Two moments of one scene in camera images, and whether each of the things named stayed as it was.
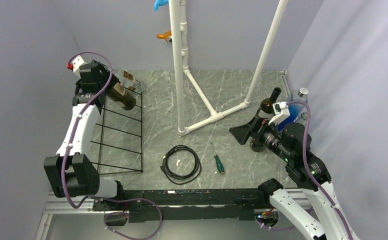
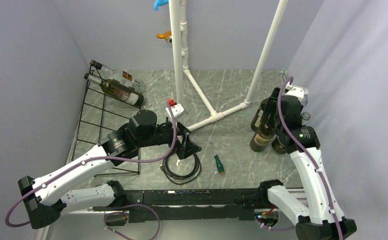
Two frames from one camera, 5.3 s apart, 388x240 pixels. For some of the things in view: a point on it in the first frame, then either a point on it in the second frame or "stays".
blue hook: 158,3 stays
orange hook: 164,35 stays
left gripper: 104,71 to 187,147
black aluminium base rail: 190,205 stays
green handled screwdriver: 219,165 stays
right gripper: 242,132 to 271,106
